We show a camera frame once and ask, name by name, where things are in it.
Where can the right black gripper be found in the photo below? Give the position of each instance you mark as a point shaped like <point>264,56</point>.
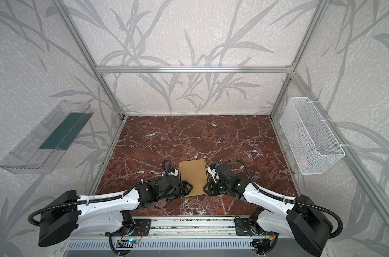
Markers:
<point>210,188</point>

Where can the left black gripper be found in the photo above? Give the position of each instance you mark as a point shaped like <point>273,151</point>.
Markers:
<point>182,188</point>

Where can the brown cardboard box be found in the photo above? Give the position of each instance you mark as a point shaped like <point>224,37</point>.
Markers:
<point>195,173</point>

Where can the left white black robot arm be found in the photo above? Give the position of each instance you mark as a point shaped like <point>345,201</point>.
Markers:
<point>71,214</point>

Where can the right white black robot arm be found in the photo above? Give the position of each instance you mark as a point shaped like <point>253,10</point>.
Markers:
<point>298,218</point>

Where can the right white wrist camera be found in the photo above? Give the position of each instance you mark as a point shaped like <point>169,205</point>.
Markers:
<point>212,171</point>

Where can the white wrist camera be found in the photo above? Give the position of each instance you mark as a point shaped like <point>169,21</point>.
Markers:
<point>212,171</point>
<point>172,172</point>

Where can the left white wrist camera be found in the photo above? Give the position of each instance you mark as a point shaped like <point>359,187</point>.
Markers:
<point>172,172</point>

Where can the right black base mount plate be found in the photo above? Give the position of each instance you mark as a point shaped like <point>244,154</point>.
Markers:
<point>248,227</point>

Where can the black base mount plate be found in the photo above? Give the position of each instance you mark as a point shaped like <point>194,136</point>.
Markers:
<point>140,228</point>
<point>248,227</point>

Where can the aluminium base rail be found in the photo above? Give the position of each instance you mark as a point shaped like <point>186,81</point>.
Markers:
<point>185,227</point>

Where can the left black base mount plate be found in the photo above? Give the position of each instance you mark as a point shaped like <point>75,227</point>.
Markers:
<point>140,228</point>

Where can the white wire mesh basket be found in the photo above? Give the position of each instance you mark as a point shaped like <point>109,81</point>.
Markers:
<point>313,145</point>

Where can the clear plastic wall bin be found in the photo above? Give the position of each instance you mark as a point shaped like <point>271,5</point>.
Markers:
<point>41,150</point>

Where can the aluminium cage frame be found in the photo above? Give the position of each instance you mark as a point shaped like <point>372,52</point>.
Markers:
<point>362,175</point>

